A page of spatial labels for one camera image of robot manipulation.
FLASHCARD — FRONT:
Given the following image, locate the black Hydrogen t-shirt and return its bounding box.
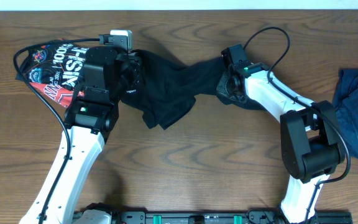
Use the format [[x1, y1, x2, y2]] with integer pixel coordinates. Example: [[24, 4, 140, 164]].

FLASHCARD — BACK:
[[121, 50, 226, 129]]

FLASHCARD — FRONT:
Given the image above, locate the folded red printed shirt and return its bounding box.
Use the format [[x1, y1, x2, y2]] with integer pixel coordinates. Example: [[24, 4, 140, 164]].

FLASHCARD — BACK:
[[30, 82, 74, 108]]

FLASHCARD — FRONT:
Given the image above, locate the folded black printed shirt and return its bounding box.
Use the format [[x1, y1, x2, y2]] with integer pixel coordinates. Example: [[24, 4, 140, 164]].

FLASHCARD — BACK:
[[16, 43, 88, 93]]

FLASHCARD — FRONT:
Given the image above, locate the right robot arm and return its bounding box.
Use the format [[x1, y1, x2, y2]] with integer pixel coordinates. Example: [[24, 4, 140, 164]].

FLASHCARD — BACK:
[[216, 44, 352, 223]]

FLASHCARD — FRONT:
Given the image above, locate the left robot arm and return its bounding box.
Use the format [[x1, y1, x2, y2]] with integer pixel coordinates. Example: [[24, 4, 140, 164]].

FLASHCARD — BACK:
[[21, 47, 141, 223]]

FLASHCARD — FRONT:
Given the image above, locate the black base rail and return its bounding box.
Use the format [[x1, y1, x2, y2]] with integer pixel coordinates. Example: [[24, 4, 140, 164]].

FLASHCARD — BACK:
[[73, 203, 353, 224]]

